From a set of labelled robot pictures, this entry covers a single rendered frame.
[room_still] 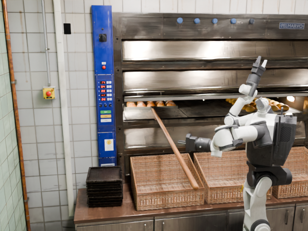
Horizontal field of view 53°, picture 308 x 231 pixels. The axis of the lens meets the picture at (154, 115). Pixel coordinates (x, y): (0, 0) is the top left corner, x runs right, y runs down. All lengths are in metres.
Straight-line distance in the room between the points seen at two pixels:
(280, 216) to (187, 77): 1.42
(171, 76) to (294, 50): 1.17
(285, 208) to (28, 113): 2.29
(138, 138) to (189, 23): 1.10
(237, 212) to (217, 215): 0.18
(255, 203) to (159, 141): 1.06
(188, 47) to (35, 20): 1.27
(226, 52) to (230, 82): 0.27
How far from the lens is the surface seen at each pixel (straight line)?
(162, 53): 2.72
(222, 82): 2.91
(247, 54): 2.97
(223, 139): 1.70
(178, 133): 2.90
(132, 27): 2.71
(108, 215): 2.53
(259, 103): 2.05
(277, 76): 3.15
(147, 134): 2.85
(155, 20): 2.74
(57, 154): 2.88
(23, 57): 2.75
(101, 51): 2.65
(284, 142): 2.07
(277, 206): 2.89
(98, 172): 2.70
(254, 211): 2.31
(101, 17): 2.65
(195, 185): 1.56
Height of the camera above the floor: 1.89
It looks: 14 degrees down
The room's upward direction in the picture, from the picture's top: straight up
